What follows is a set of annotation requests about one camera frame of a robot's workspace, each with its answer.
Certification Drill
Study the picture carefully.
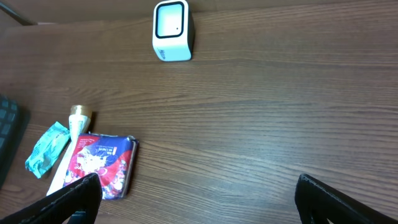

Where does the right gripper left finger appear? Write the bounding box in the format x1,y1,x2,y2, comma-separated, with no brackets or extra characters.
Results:
1,173,102,224

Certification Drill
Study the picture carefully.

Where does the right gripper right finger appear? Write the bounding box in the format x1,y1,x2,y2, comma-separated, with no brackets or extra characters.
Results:
295,174,397,224

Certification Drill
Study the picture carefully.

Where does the teal wet wipes pack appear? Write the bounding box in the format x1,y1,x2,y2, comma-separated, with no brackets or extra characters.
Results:
25,121,70,179

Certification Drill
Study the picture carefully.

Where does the white tube gold cap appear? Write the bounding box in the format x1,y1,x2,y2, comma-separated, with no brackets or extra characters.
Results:
46,105,93,196

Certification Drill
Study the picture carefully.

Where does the white barcode scanner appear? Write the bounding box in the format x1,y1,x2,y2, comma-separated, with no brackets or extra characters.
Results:
152,0,195,62

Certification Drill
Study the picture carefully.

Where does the grey plastic mesh basket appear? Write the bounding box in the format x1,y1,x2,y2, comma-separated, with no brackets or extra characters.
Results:
0,1,31,187

